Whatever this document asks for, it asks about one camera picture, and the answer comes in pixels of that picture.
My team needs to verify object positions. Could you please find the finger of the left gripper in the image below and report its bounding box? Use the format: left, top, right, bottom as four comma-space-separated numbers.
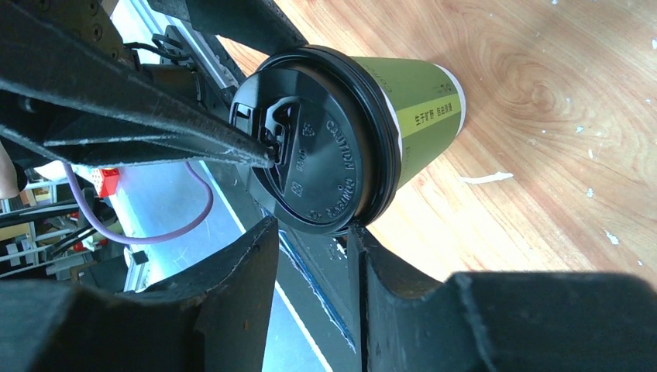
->
1, 1, 274, 168
148, 0, 308, 55

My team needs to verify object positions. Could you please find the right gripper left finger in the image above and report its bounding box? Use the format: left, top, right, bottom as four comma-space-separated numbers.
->
1, 217, 279, 371

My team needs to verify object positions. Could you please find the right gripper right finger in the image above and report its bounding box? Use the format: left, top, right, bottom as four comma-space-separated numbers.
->
347, 226, 656, 371

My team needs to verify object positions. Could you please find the green paper coffee cup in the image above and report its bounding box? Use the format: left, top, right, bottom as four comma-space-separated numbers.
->
353, 57, 466, 188

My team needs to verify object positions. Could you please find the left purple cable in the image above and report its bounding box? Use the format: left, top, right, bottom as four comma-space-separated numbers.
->
61, 160, 215, 246

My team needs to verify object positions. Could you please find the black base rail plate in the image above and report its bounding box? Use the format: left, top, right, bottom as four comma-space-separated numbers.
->
114, 1, 359, 371

